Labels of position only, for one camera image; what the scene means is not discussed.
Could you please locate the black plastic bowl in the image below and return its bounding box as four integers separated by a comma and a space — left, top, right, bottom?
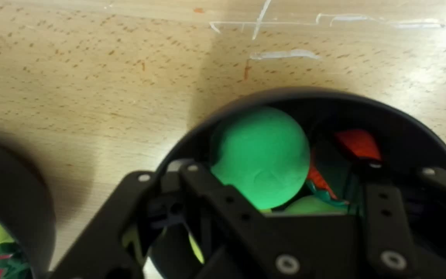
0, 132, 58, 279
148, 87, 446, 279

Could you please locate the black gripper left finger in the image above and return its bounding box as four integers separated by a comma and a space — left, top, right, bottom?
52, 160, 314, 279

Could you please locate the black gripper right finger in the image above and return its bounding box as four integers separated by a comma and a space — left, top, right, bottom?
360, 160, 446, 279

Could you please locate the dark green foam ball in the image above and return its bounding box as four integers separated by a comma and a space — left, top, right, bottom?
210, 106, 314, 213

